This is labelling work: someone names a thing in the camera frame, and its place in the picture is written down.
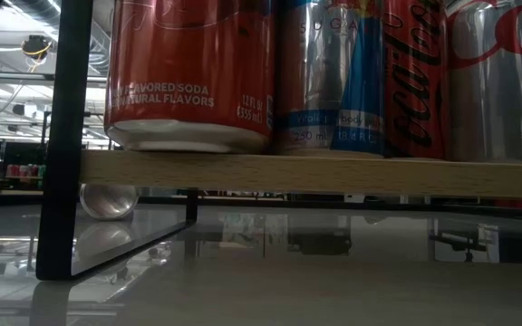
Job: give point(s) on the silver Diet Coke can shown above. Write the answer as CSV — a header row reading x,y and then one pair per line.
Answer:
x,y
501,99

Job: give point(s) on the red Fanta can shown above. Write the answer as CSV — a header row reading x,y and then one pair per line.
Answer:
x,y
188,54

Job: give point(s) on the wooden shelf with black frame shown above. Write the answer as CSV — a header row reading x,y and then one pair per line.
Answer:
x,y
288,174

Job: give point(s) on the red Coca-Cola Zero can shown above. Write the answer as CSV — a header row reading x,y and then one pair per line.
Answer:
x,y
417,90

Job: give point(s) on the black round ceiling fixture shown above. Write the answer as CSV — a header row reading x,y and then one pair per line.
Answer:
x,y
36,46

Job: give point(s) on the blue and silver slim can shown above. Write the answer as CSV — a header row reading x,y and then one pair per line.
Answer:
x,y
109,201

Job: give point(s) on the long ceiling light strip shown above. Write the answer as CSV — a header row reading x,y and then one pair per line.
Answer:
x,y
98,79

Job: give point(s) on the teal and white slim can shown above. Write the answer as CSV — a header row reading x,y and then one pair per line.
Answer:
x,y
324,81

